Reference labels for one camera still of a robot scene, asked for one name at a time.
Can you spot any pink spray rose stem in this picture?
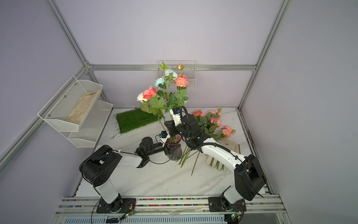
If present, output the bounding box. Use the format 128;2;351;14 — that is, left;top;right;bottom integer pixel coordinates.
213;126;236;141

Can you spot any teal peony flower bunch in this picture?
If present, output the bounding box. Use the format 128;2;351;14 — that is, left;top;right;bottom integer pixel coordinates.
137;61;178;130

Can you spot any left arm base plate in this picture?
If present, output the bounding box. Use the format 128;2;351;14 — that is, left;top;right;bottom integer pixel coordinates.
96;198;136;214

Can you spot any orange pink peony bunch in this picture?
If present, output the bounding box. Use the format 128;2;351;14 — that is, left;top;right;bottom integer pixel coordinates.
175;73;189;105

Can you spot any green artificial grass mat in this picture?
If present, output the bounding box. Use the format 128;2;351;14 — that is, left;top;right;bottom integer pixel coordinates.
115;109;158;133

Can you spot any single pink red rose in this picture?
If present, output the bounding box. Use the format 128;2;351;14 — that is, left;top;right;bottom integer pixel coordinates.
178;106;207;167

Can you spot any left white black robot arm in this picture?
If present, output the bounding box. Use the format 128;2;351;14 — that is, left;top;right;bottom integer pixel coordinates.
79;137;180;206

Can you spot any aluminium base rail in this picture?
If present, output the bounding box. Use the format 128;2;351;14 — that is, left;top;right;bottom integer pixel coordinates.
55;195;287;216

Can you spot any beige cloth in shelf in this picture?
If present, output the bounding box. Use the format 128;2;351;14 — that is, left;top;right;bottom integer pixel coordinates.
66;90;99;125

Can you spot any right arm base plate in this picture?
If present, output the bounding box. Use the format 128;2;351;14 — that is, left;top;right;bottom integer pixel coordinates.
208;197;247;212

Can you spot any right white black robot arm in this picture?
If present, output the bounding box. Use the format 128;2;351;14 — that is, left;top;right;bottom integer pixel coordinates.
164;113;267;205

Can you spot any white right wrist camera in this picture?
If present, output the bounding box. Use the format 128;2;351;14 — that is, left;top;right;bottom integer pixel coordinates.
170;107;182;126

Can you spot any pink rose bunch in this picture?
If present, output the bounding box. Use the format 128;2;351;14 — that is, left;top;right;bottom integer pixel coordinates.
208;107;222;119

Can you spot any white wire wall basket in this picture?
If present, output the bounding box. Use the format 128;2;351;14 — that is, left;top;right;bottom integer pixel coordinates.
155;60;197;90

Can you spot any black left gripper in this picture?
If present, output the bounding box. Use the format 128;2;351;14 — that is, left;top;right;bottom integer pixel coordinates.
147;139;180;157

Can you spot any white two-tier mesh shelf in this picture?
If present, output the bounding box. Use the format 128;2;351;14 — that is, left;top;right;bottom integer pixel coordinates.
38;76;113;148

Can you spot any magenta rose stem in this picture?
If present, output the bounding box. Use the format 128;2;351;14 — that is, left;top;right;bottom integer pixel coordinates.
191;117;223;176

